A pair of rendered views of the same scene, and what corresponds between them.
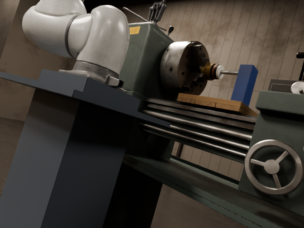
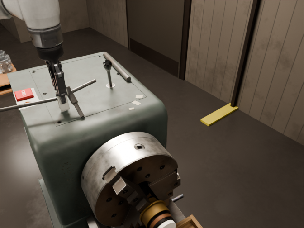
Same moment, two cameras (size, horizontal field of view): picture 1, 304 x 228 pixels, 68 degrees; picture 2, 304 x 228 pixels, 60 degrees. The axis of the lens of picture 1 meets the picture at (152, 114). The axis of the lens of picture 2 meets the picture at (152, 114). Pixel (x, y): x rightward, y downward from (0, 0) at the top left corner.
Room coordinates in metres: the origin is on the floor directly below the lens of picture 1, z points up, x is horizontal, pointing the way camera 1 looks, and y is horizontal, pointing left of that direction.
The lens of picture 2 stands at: (0.73, -0.35, 1.81)
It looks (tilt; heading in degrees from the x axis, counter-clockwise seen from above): 37 degrees down; 16
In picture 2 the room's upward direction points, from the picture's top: straight up
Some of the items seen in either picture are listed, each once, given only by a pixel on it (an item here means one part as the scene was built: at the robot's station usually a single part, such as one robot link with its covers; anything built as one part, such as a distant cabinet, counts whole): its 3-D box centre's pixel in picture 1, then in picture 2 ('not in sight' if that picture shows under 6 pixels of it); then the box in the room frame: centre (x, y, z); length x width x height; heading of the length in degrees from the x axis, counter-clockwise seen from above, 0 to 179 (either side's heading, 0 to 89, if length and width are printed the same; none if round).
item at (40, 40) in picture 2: not in sight; (46, 34); (1.36, 0.15, 1.53); 0.09 x 0.09 x 0.06
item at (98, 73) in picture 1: (99, 78); not in sight; (0.78, 0.21, 0.83); 0.22 x 0.18 x 0.06; 55
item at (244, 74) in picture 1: (243, 90); not in sight; (1.04, -0.38, 1.00); 0.08 x 0.06 x 0.23; 137
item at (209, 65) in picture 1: (211, 71); (155, 215); (1.17, -0.23, 1.08); 0.09 x 0.09 x 0.09; 47
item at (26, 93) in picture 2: not in sight; (24, 95); (1.41, 0.36, 1.26); 0.06 x 0.06 x 0.02; 47
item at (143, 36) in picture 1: (137, 69); (87, 124); (1.53, 0.18, 1.06); 0.59 x 0.48 x 0.39; 47
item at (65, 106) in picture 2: not in sight; (63, 102); (1.35, 0.15, 1.30); 0.03 x 0.01 x 0.07; 137
